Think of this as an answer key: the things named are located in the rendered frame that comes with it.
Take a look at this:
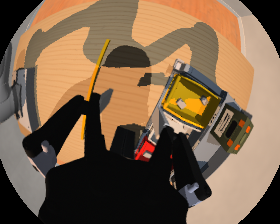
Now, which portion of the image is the yellow bin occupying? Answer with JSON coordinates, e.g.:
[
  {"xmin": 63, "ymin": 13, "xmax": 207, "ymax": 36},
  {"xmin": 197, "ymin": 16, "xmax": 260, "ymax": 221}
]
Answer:
[{"xmin": 161, "ymin": 74, "xmax": 221, "ymax": 129}]

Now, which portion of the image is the orange bar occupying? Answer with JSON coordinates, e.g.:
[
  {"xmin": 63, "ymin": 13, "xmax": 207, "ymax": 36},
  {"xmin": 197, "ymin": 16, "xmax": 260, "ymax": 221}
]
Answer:
[{"xmin": 81, "ymin": 39, "xmax": 111, "ymax": 140}]

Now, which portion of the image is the dark grey shelf rack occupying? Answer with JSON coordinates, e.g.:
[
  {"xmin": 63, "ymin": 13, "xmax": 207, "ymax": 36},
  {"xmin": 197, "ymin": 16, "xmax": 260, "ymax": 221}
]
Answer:
[{"xmin": 135, "ymin": 58, "xmax": 253, "ymax": 180}]

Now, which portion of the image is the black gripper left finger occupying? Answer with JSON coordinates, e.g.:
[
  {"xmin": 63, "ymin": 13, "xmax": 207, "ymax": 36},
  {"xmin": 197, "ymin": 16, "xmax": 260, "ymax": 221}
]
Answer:
[{"xmin": 22, "ymin": 88, "xmax": 116, "ymax": 197}]

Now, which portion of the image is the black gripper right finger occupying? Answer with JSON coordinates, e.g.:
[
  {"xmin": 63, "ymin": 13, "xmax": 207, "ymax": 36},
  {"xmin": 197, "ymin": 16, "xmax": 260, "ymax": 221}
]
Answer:
[{"xmin": 140, "ymin": 106, "xmax": 212, "ymax": 208}]

